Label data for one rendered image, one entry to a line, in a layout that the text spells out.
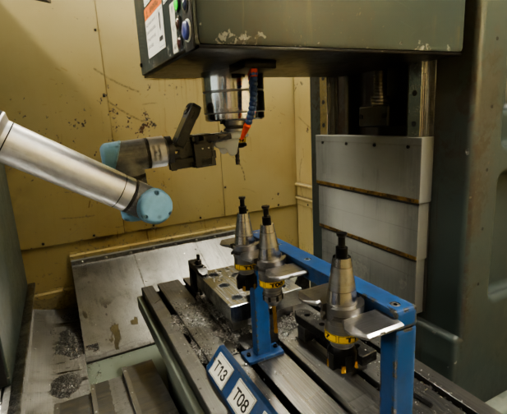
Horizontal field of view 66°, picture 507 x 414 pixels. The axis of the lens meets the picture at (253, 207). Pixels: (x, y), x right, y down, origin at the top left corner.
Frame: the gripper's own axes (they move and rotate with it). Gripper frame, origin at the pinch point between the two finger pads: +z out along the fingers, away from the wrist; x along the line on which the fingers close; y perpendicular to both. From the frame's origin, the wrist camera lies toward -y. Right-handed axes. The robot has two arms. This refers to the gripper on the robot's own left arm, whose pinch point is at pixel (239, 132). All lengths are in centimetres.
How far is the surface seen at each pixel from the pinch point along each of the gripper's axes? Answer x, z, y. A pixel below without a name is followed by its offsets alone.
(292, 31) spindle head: 32.5, -0.1, -18.6
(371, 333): 64, -10, 23
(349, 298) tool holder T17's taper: 58, -9, 21
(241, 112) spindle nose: 7.7, -2.0, -5.1
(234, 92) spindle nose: 7.5, -3.1, -10.1
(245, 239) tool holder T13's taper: 24.8, -10.9, 20.8
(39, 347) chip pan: -60, -69, 75
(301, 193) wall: -100, 73, 46
